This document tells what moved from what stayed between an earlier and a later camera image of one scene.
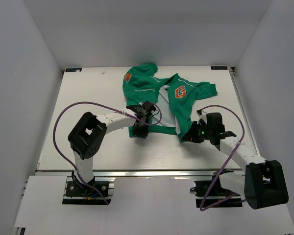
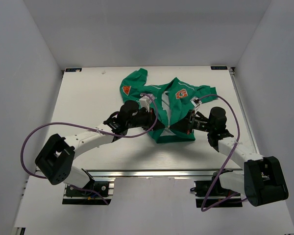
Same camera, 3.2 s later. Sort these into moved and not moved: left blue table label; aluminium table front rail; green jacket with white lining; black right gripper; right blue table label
Moved: green jacket with white lining; black right gripper
Not moved: left blue table label; aluminium table front rail; right blue table label
